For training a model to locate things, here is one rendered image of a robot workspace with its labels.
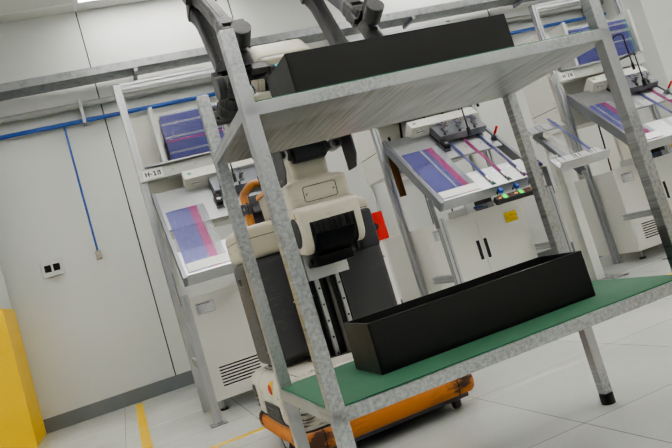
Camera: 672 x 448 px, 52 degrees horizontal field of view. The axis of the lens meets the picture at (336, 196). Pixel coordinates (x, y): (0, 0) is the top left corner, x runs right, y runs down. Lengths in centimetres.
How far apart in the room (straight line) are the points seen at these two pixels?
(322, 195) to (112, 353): 331
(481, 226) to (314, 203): 213
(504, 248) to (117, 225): 284
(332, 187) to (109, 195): 330
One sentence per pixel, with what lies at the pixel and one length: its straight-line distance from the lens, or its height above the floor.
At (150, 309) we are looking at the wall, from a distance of 539.
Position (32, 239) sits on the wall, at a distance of 545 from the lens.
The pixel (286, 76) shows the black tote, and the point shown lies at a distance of 151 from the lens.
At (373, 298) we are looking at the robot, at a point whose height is 42.
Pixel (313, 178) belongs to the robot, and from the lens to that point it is 234.
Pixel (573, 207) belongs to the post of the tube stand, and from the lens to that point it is 443.
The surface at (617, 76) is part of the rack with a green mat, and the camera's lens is 174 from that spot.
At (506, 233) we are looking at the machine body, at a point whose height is 44.
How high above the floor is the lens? 62
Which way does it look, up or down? 5 degrees up
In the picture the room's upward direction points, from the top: 17 degrees counter-clockwise
